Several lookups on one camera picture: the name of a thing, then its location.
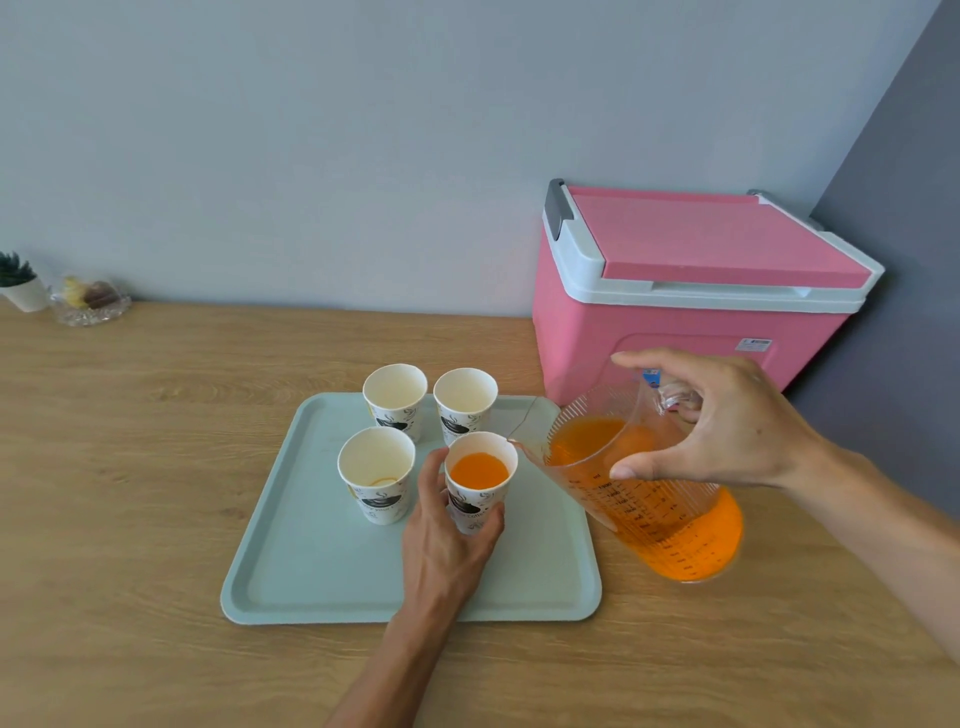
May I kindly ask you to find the person's right hand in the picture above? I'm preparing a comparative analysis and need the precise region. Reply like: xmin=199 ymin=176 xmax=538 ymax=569
xmin=608 ymin=347 xmax=826 ymax=493

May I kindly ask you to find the person's left hand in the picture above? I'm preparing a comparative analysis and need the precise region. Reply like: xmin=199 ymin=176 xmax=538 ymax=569
xmin=397 ymin=447 xmax=506 ymax=624

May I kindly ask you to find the white printed paper cup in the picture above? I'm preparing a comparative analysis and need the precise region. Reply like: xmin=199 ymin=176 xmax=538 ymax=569
xmin=362 ymin=363 xmax=429 ymax=444
xmin=444 ymin=431 xmax=520 ymax=536
xmin=337 ymin=426 xmax=417 ymax=526
xmin=433 ymin=367 xmax=499 ymax=448

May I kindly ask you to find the light green plastic tray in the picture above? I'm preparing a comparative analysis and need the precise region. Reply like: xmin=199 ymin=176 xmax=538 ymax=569
xmin=220 ymin=392 xmax=604 ymax=627

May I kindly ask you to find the clear plastic measuring jug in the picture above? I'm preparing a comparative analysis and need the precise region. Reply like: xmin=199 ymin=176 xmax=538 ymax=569
xmin=508 ymin=367 xmax=745 ymax=585

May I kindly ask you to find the person's right forearm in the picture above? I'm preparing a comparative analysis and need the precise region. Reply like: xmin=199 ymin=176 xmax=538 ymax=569
xmin=779 ymin=442 xmax=960 ymax=669

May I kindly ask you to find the pink cooler box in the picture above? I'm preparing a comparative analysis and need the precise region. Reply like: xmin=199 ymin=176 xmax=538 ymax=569
xmin=530 ymin=178 xmax=886 ymax=410

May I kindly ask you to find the glass dish with sweets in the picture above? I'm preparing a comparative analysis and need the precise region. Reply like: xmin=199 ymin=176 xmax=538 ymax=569
xmin=48 ymin=275 xmax=133 ymax=328

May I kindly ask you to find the small potted plant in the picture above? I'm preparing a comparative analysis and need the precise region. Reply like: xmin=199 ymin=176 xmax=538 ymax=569
xmin=0 ymin=251 xmax=50 ymax=314

